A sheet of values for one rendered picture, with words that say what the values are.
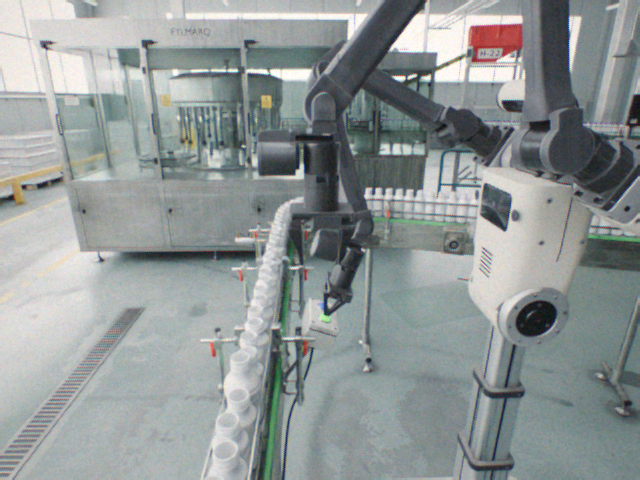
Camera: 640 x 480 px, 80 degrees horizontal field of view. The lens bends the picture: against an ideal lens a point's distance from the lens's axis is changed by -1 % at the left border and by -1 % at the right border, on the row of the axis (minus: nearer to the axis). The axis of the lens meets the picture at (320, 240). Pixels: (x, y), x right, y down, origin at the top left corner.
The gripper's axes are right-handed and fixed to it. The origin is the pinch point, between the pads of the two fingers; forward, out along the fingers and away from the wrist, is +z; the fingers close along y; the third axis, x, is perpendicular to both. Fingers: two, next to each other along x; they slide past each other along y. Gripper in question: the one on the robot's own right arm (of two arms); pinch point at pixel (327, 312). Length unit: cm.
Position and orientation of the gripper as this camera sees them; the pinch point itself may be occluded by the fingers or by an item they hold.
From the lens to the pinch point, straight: 103.7
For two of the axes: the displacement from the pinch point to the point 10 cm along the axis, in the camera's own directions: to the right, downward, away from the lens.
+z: -3.4, 8.9, 3.0
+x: 9.4, 3.1, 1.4
